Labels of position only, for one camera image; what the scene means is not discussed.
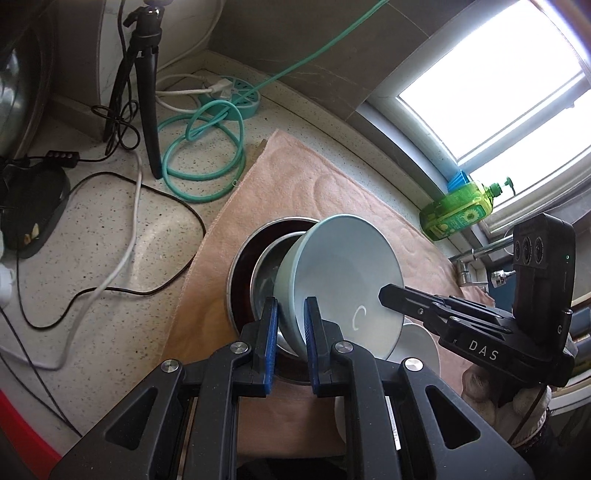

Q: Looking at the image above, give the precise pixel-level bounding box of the steel pot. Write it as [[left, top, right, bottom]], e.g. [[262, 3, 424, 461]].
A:
[[0, 0, 58, 160]]

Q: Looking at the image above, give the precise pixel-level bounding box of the green dish soap bottle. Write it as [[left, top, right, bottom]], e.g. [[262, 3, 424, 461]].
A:
[[419, 176, 513, 241]]

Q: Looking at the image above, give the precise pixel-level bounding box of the stainless steel bowl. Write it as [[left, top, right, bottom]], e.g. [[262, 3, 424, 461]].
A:
[[249, 231, 308, 358]]

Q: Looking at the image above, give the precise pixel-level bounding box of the person's right hand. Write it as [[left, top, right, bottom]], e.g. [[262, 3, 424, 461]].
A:
[[462, 364, 552, 446]]

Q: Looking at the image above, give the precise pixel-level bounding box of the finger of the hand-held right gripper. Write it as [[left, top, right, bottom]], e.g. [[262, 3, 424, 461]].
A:
[[379, 284, 514, 343]]

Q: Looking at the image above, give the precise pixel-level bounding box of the black dish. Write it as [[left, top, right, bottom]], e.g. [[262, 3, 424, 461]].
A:
[[0, 164, 71, 259]]

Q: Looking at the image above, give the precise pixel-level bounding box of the black tripod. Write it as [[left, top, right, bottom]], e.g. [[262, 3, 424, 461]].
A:
[[104, 0, 166, 181]]

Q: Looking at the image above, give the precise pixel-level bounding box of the large white plate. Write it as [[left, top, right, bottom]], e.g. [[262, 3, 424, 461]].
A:
[[333, 394, 352, 446]]

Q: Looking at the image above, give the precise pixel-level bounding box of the small white plate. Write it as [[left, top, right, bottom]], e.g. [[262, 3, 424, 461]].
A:
[[388, 322, 441, 377]]

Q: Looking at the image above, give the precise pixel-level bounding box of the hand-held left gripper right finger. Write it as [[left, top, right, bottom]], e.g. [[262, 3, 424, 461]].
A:
[[302, 296, 536, 480]]

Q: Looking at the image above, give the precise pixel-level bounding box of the light blue bowl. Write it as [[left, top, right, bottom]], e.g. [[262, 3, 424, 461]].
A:
[[273, 213, 406, 361]]

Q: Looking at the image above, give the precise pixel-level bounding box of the black cable with adapter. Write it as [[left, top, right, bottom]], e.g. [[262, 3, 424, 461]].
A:
[[0, 152, 144, 371]]

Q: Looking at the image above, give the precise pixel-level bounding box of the green cable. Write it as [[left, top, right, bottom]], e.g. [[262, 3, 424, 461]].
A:
[[157, 0, 389, 204]]

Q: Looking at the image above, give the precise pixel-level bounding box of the pink towel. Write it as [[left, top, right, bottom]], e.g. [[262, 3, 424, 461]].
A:
[[164, 128, 495, 462]]

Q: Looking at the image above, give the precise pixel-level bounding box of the red plastic object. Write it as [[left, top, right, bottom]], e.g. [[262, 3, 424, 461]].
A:
[[0, 388, 63, 464]]

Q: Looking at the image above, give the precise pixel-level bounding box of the white plug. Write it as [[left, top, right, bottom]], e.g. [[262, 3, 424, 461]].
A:
[[203, 78, 232, 100]]

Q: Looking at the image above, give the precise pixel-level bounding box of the blue plastic object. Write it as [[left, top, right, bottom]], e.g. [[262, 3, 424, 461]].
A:
[[446, 170, 472, 192]]

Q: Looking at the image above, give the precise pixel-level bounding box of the large steel bowl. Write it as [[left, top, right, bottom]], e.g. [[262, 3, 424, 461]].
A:
[[226, 217, 319, 386]]

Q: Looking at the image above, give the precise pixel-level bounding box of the window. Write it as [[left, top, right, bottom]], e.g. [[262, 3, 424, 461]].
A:
[[358, 0, 591, 232]]

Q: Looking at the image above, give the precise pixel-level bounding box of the teal round power strip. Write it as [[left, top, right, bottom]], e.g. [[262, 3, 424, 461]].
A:
[[198, 76, 262, 120]]

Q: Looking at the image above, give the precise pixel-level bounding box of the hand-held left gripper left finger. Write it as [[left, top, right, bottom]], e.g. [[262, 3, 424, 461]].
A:
[[48, 298, 280, 480]]

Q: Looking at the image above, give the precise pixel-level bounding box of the steel faucet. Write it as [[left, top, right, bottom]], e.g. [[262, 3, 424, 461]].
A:
[[450, 237, 515, 289]]

